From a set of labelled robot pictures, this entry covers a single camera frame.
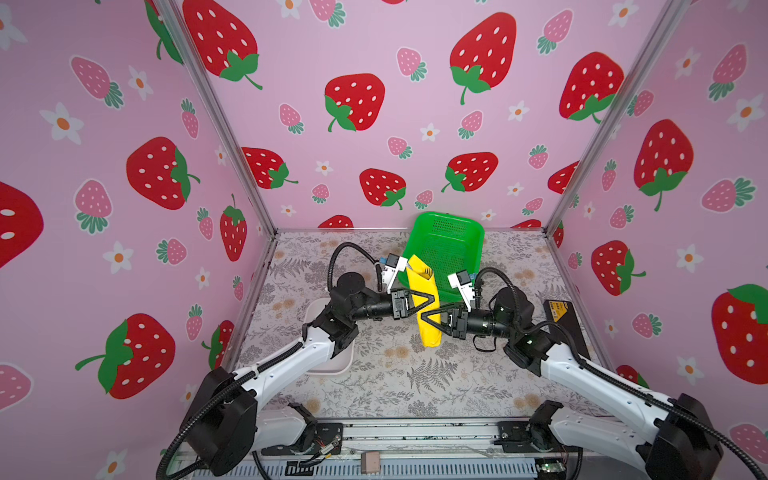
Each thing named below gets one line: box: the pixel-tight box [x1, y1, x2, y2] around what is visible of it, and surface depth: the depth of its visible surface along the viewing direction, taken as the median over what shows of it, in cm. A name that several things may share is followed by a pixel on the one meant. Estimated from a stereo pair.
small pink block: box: [360, 451, 381, 474], surface depth 70 cm
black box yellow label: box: [543, 300, 591, 361], surface depth 97 cm
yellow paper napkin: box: [406, 254, 443, 348], surface depth 67 cm
